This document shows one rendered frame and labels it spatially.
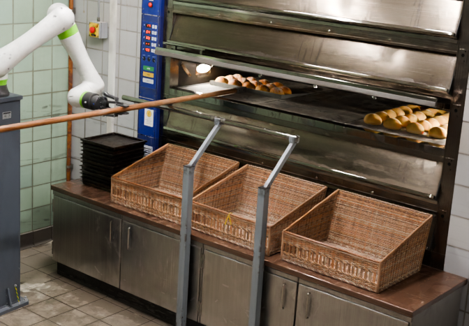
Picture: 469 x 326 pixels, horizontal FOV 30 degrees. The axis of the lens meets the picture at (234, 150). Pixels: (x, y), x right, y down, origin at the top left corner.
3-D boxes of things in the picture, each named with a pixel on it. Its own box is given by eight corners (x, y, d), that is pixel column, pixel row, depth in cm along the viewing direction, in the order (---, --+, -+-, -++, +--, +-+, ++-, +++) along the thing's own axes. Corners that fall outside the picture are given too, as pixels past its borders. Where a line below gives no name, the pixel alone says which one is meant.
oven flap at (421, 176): (167, 130, 530) (176, 98, 531) (436, 200, 422) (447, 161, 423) (162, 128, 526) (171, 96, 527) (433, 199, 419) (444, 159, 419)
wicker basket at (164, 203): (166, 186, 536) (168, 142, 529) (239, 207, 503) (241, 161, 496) (108, 202, 498) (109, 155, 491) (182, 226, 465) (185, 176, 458)
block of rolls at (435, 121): (414, 109, 507) (415, 100, 505) (493, 124, 478) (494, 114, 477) (359, 123, 461) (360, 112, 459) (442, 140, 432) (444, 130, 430)
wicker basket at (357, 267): (333, 237, 463) (337, 187, 457) (428, 267, 429) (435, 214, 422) (278, 260, 427) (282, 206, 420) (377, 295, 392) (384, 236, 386)
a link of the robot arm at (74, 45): (55, 41, 468) (67, 39, 460) (70, 31, 475) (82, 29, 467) (84, 100, 481) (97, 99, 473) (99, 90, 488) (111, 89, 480)
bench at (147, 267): (115, 253, 579) (118, 169, 565) (453, 387, 433) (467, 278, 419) (47, 276, 536) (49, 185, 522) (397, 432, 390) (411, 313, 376)
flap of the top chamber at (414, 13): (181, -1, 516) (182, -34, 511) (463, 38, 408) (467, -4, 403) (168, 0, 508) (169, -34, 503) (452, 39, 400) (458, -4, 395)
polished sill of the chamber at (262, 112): (176, 93, 530) (176, 86, 529) (449, 154, 422) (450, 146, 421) (169, 94, 526) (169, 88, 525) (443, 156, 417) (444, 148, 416)
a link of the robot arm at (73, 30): (44, 10, 454) (65, 0, 456) (41, 8, 466) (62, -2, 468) (60, 42, 461) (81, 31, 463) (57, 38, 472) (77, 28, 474)
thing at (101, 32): (96, 35, 558) (97, 20, 556) (107, 38, 552) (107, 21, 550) (88, 36, 552) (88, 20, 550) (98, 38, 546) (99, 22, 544)
